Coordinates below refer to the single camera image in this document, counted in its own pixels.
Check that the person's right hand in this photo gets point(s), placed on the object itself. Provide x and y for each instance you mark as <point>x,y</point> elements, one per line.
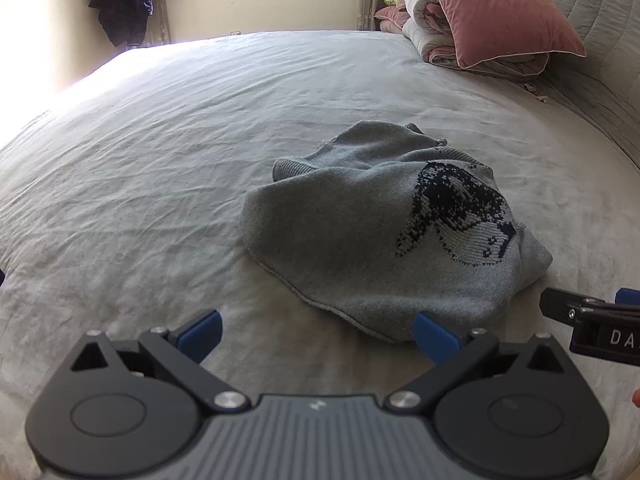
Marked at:
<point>636,399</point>

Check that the grey bed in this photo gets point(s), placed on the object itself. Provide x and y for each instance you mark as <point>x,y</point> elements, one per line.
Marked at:
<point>150,160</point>

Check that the large pink velvet pillow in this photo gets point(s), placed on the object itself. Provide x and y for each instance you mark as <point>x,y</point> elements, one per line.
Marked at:
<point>495,10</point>

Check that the grey quilted headboard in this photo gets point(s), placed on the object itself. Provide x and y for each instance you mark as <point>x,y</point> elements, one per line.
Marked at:
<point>600,35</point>

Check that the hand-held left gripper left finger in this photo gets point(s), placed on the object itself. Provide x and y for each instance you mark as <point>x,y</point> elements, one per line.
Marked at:
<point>202,332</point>

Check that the sheer lace curtain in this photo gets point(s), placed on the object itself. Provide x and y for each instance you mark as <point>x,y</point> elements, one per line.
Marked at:
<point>160,20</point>

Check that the small beige trinket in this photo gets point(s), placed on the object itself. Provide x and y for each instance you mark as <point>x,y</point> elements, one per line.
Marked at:
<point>534,91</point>

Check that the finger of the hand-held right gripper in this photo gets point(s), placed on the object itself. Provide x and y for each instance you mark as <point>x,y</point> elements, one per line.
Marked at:
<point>630,297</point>
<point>555,302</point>

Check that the folded grey pink quilt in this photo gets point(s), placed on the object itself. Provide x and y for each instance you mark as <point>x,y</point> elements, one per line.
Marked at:
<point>435,35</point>

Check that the small pink pillow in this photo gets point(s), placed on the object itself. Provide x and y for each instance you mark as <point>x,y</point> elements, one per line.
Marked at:
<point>392,17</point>

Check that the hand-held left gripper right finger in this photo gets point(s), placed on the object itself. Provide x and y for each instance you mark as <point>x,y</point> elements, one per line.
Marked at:
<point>432,335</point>

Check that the grey knit sweater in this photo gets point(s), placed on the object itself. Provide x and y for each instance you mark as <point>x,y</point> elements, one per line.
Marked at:
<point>350,240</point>

